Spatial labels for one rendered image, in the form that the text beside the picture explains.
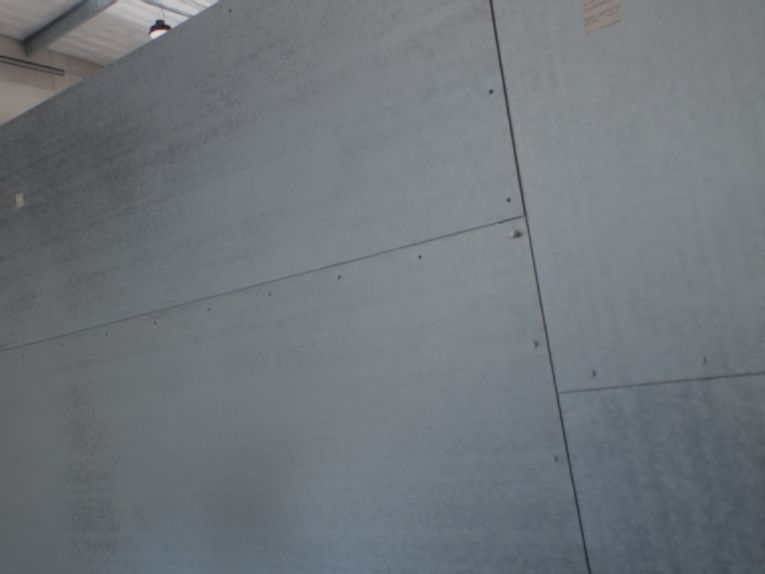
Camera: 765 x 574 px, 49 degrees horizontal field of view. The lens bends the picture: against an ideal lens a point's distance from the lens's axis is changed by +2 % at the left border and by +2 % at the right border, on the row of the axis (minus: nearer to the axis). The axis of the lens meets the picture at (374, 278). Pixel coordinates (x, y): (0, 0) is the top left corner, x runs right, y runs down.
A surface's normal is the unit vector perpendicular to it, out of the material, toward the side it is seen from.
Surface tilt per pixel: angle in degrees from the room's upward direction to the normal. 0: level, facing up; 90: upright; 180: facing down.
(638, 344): 90
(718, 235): 90
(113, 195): 90
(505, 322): 90
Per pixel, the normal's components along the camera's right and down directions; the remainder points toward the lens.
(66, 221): -0.62, 0.00
